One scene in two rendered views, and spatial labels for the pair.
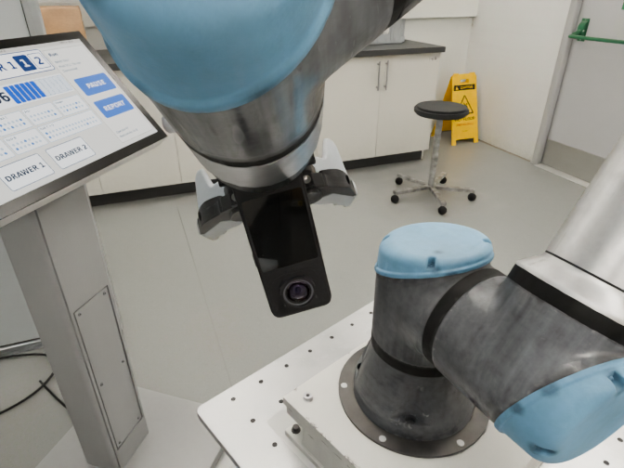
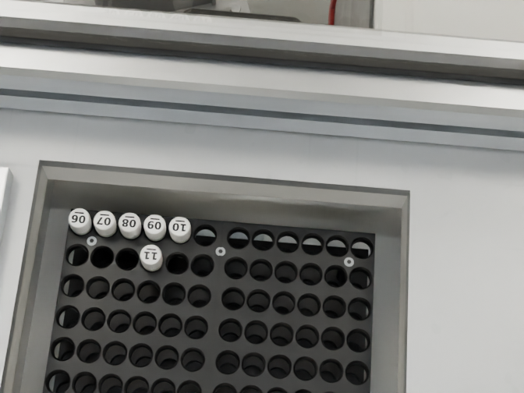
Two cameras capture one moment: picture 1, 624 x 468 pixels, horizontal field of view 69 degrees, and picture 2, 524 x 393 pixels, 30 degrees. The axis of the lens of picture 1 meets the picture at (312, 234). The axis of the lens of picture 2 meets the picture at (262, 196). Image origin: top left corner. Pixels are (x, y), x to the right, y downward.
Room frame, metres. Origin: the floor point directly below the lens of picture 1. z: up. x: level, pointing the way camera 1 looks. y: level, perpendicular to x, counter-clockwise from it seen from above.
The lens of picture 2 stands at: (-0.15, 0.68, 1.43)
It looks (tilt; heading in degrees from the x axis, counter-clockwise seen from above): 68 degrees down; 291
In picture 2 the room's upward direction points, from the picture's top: 6 degrees clockwise
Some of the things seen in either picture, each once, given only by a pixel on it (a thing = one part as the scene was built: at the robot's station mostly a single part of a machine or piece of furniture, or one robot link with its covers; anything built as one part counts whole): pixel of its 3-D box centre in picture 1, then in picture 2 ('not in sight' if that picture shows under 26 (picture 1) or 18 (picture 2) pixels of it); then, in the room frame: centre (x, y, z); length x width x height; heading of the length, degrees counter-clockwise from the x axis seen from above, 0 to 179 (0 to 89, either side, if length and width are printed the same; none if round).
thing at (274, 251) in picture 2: not in sight; (221, 238); (-0.07, 0.52, 0.90); 0.18 x 0.02 x 0.01; 22
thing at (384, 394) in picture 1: (416, 362); not in sight; (0.41, -0.13, 0.88); 0.15 x 0.15 x 0.10
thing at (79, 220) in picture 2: not in sight; (83, 231); (0.01, 0.55, 0.89); 0.01 x 0.01 x 0.05
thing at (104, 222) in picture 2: not in sight; (108, 233); (-0.01, 0.54, 0.89); 0.01 x 0.01 x 0.05
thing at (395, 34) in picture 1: (373, 30); not in sight; (3.85, -0.48, 0.99); 0.40 x 0.31 x 0.17; 111
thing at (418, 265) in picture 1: (432, 288); not in sight; (0.41, -0.13, 1.00); 0.13 x 0.12 x 0.14; 28
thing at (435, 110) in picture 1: (432, 153); not in sight; (2.88, -0.80, 0.31); 0.59 x 0.56 x 0.62; 21
